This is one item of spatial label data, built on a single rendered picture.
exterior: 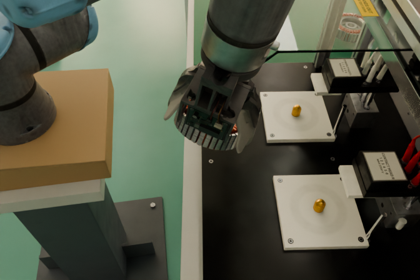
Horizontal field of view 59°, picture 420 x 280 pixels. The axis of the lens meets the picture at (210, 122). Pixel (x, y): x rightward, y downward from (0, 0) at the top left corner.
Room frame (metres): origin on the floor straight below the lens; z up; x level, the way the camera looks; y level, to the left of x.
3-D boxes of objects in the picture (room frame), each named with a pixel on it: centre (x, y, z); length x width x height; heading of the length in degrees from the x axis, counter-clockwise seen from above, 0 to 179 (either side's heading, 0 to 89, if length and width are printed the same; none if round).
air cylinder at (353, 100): (0.58, -0.34, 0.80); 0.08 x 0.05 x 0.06; 1
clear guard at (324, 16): (0.57, -0.21, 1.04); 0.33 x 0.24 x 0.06; 91
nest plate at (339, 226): (0.34, -0.21, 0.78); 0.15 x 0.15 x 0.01; 1
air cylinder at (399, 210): (0.34, -0.35, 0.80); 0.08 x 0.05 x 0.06; 1
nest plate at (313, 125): (0.58, -0.20, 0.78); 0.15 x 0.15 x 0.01; 1
